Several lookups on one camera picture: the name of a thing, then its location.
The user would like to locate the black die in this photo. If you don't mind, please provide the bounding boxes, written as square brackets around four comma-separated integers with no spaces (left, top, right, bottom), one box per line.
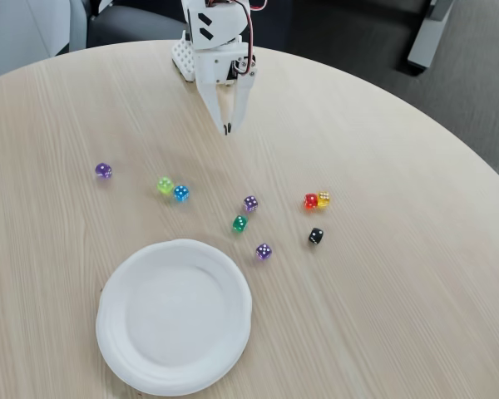
[307,226,326,247]

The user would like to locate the white paper plate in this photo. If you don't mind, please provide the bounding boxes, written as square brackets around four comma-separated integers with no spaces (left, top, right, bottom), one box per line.
[95,238,254,397]

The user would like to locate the dark grey chair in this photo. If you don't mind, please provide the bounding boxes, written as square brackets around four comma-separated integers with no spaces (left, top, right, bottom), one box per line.
[86,0,189,49]

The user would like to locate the grey desk leg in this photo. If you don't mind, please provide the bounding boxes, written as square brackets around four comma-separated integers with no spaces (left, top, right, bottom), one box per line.
[407,0,455,70]

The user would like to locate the white cabinet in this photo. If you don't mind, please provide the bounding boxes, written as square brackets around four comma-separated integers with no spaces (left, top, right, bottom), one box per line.
[0,0,72,82]

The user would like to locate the white perforated base plate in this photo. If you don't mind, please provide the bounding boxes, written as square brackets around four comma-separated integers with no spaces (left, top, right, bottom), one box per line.
[170,31,200,82]

